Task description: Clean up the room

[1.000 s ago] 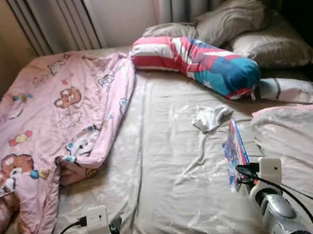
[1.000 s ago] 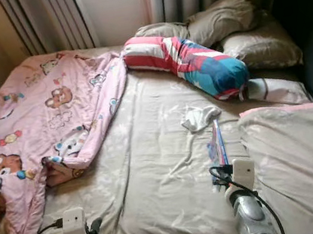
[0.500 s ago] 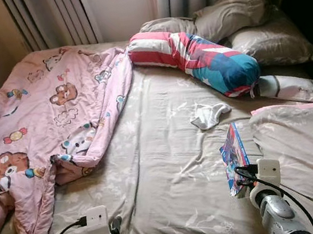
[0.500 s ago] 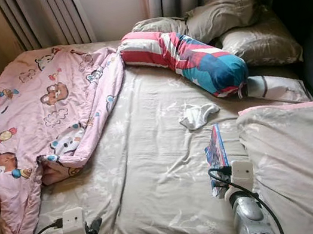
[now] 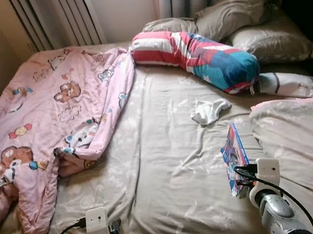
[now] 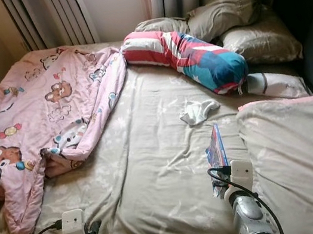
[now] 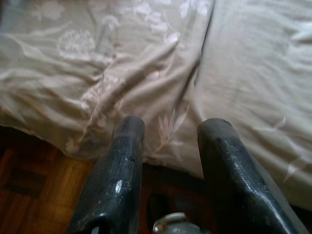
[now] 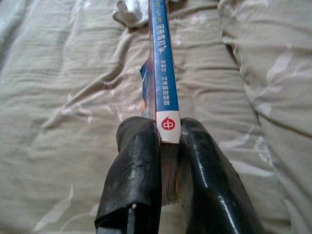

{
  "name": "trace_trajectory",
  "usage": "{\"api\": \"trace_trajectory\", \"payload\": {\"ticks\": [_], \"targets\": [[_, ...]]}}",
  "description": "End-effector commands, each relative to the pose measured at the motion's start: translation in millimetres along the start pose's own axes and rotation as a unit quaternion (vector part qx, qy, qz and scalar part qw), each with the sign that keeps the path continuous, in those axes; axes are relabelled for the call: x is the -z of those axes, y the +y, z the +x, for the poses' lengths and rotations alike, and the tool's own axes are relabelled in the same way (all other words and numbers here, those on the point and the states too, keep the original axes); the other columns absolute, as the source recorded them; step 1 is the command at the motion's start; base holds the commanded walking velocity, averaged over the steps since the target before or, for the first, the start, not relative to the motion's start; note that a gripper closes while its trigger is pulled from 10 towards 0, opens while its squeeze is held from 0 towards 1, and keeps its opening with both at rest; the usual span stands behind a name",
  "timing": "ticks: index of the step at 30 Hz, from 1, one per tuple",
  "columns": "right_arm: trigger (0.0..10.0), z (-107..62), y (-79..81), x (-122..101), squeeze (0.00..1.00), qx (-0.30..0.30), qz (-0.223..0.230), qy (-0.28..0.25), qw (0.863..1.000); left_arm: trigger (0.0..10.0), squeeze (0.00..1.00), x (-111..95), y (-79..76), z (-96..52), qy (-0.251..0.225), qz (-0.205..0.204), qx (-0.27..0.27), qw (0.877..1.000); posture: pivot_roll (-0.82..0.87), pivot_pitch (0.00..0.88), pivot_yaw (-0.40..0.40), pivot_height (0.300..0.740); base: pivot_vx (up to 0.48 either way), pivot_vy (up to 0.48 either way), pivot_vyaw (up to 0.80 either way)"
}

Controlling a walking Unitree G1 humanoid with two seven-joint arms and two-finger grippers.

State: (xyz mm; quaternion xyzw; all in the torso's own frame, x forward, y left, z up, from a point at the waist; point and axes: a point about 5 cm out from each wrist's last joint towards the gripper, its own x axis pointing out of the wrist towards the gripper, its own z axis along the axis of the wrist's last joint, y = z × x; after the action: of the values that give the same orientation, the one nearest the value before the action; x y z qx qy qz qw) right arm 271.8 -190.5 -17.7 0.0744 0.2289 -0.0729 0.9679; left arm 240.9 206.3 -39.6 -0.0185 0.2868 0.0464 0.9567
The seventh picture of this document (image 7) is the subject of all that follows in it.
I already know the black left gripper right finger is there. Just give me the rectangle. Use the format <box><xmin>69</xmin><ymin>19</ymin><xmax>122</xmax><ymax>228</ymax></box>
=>
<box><xmin>197</xmin><ymin>118</ymin><xmax>300</xmax><ymax>234</ymax></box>

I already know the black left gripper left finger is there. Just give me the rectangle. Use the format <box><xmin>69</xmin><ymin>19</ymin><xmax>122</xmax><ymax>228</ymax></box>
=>
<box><xmin>67</xmin><ymin>116</ymin><xmax>145</xmax><ymax>234</ymax></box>

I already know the pale floral bed cover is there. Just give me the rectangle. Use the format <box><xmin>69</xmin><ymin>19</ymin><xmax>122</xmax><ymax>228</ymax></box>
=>
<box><xmin>0</xmin><ymin>0</ymin><xmax>312</xmax><ymax>208</ymax></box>

